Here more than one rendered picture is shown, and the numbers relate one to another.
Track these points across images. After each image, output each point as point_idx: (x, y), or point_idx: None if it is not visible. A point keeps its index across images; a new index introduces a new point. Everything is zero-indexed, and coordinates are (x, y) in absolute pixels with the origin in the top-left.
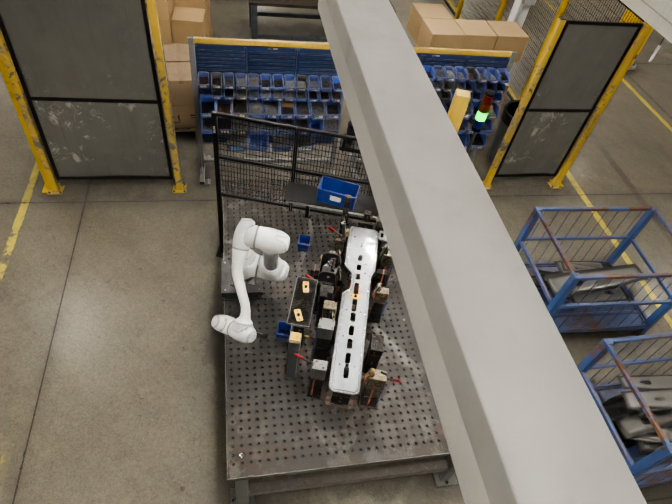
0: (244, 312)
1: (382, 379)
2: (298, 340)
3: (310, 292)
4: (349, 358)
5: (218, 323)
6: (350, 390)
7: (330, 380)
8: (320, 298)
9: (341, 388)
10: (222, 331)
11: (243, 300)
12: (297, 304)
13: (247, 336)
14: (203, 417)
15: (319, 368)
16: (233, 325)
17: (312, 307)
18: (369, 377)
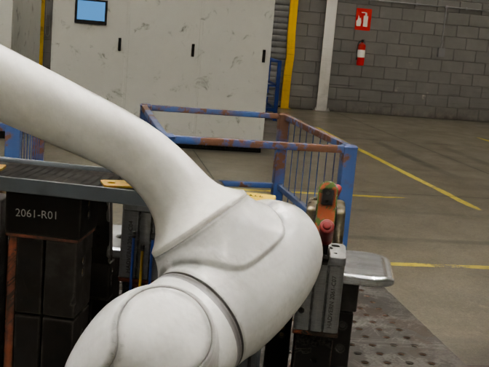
0: (182, 151)
1: (340, 201)
2: (271, 195)
3: (8, 165)
4: None
5: (201, 301)
6: (378, 258)
7: (357, 274)
8: (2, 215)
9: (378, 267)
10: (219, 361)
11: (118, 106)
12: (70, 182)
13: (309, 217)
14: None
15: (340, 250)
16: (231, 245)
17: (97, 167)
18: (340, 210)
